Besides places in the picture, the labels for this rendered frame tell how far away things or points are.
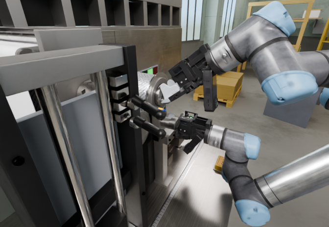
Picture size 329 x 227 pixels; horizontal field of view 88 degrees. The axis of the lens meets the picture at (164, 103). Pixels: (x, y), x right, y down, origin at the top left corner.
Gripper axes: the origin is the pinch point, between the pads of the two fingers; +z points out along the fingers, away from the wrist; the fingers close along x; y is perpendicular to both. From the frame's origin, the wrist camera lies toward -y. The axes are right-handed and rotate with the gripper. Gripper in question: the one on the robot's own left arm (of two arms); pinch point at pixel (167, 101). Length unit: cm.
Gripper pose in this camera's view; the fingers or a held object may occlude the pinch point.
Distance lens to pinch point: 54.0
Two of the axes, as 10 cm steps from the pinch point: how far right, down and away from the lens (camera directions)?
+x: -4.9, 3.7, -7.9
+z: -6.7, 4.2, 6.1
